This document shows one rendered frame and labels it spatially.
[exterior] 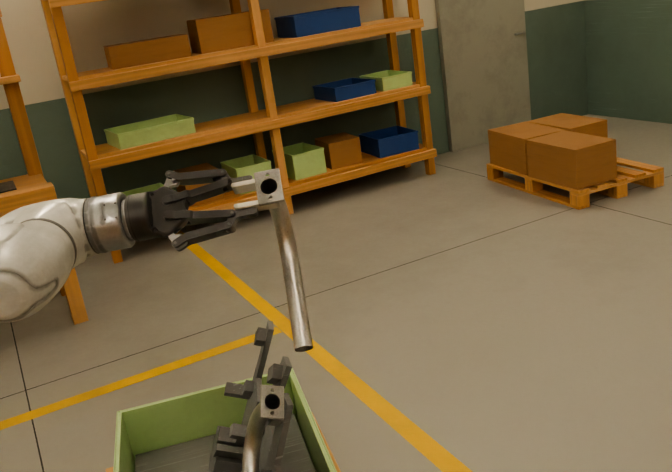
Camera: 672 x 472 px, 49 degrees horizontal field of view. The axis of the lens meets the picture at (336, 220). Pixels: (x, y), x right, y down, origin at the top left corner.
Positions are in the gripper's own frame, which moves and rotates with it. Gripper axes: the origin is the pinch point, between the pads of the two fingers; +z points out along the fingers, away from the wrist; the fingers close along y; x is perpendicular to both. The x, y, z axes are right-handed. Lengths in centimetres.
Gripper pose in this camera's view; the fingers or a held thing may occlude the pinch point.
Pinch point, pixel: (256, 195)
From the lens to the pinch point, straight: 117.6
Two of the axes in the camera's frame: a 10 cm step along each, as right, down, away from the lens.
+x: 0.8, 3.5, 9.3
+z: 9.8, -1.8, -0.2
